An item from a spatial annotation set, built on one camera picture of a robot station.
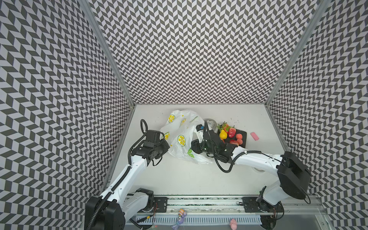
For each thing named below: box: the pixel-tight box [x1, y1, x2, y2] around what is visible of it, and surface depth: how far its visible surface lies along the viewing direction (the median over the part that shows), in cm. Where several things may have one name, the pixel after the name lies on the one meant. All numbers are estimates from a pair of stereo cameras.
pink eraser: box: [250, 131, 260, 141], surface depth 101 cm
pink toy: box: [230, 218, 238, 230], surface depth 67 cm
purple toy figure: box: [171, 208, 187, 230], surface depth 69 cm
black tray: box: [217, 124, 248, 149], surface depth 98 cm
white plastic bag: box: [160, 109, 213, 165], surface depth 78 cm
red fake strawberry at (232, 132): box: [228, 125, 237, 139], surface depth 98 cm
